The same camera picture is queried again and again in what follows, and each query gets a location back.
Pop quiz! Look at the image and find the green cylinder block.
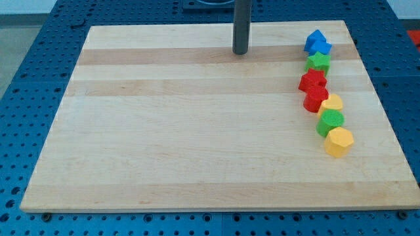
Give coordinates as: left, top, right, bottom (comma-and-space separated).
316, 109, 345, 137

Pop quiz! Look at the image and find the red cylinder block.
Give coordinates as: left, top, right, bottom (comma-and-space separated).
303, 85, 329, 113

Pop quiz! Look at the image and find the red object at right edge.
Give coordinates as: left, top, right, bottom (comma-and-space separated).
407, 29, 420, 51

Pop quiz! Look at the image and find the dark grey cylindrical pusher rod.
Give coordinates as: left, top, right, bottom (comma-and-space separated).
232, 0, 252, 55

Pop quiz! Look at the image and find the yellow heart block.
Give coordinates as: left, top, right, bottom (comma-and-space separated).
317, 94, 344, 118

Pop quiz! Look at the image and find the blue cube block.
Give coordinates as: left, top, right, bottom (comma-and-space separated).
308, 41, 332, 56

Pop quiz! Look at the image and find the yellow hexagon block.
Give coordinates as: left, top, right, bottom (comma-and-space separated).
324, 127, 354, 158

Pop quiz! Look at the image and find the green star block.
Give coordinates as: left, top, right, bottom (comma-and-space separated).
304, 52, 331, 75

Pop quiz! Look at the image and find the red star block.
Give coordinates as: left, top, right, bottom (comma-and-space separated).
298, 68, 327, 92

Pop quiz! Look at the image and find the light wooden board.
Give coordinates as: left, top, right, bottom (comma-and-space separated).
20, 20, 419, 213

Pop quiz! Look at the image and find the blue pentagon block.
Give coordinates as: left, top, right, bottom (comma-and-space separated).
304, 29, 327, 52

